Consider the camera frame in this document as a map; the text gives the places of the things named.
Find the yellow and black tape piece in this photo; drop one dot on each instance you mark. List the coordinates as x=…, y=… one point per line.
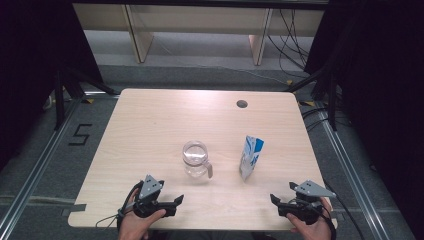
x=307, y=103
x=88, y=100

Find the black metal stand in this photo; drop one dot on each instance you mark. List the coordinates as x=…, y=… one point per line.
x=331, y=100
x=60, y=100

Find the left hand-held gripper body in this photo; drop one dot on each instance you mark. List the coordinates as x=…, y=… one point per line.
x=150, y=188

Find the blue and white carton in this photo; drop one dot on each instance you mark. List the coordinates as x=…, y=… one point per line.
x=250, y=156

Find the light wooden shelf unit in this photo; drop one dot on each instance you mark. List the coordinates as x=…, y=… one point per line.
x=200, y=20

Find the person's right hand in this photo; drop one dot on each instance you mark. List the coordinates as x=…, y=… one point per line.
x=315, y=231

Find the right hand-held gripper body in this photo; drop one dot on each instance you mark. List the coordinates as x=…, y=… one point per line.
x=311, y=190

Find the grey tape strip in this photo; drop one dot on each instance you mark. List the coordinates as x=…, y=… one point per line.
x=75, y=208

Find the person's left hand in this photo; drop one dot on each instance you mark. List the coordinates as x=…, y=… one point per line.
x=133, y=226

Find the aluminium floor rail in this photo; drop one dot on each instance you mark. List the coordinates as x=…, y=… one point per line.
x=36, y=170
x=350, y=173

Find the black curtain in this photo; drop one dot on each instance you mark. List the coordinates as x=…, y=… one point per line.
x=30, y=66
x=383, y=83

